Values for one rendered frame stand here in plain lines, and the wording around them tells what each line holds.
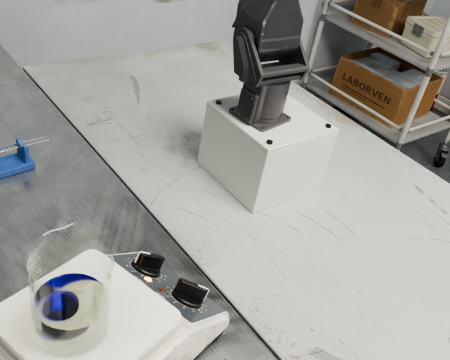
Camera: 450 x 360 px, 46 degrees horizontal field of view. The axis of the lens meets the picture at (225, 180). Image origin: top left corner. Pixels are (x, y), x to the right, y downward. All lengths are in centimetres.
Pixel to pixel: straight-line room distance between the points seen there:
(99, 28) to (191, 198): 138
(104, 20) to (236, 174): 139
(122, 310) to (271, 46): 38
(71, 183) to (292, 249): 31
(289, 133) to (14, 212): 36
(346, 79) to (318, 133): 199
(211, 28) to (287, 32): 164
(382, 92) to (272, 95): 193
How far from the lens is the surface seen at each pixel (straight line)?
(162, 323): 47
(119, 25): 209
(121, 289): 49
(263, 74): 67
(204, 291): 54
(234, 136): 72
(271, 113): 71
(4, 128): 87
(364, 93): 267
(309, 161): 75
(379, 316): 66
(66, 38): 201
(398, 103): 258
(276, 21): 68
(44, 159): 80
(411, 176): 93
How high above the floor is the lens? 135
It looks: 35 degrees down
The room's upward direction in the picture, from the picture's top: 11 degrees clockwise
